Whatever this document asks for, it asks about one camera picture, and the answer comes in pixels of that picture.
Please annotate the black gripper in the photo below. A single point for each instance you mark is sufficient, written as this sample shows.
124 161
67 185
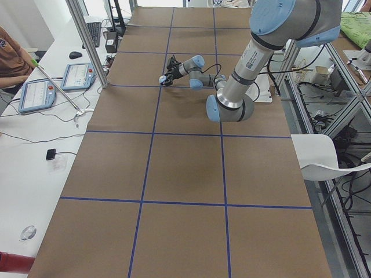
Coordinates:
174 72

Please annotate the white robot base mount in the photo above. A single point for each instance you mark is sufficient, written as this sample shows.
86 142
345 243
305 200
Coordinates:
259 91

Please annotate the right teach pendant tablet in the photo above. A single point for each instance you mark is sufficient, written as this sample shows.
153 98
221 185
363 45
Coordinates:
78 77

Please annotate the clear plastic bag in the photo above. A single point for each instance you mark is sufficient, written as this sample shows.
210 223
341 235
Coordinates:
28 233

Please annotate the red object at edge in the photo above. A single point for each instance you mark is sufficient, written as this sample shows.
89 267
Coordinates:
14 263

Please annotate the black keyboard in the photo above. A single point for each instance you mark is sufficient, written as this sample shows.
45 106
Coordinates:
94 29

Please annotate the green cloth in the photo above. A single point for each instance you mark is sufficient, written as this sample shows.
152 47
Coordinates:
356 26

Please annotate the black computer mouse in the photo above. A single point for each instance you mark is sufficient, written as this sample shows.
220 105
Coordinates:
73 55

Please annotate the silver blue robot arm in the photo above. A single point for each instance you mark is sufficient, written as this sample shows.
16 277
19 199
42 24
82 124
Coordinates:
272 24

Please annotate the left teach pendant tablet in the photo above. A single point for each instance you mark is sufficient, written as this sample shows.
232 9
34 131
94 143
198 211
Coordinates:
37 95

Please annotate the light blue call bell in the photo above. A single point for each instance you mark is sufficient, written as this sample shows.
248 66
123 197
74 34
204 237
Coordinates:
163 80

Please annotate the teach pendant tablet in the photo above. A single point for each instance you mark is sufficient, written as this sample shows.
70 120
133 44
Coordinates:
37 95
78 77

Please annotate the black power adapter box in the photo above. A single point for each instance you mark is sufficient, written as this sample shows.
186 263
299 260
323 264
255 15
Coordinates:
111 42

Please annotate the small black square device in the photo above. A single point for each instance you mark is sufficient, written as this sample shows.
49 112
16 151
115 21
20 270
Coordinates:
50 154

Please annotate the person in brown shirt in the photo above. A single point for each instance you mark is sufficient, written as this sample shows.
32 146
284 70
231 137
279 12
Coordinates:
16 64

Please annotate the aluminium frame post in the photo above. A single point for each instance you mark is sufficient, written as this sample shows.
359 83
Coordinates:
78 18

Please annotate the metal grabber stick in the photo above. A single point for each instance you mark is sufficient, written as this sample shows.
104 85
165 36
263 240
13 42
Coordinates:
79 111

